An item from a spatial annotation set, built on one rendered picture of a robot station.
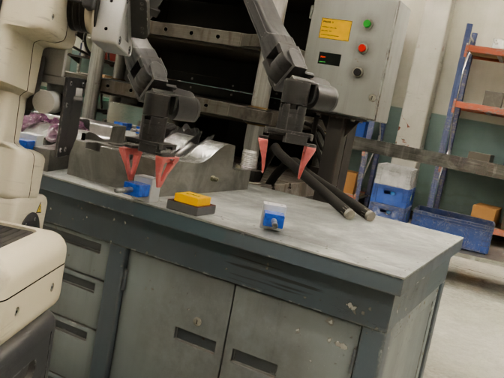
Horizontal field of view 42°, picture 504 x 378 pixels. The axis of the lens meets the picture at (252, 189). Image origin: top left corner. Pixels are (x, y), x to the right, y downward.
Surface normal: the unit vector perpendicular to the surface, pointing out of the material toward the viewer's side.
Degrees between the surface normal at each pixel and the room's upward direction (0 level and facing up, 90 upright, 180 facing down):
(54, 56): 90
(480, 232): 92
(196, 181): 90
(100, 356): 90
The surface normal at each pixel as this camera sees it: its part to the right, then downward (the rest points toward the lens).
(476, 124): -0.40, 0.05
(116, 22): -0.06, -0.02
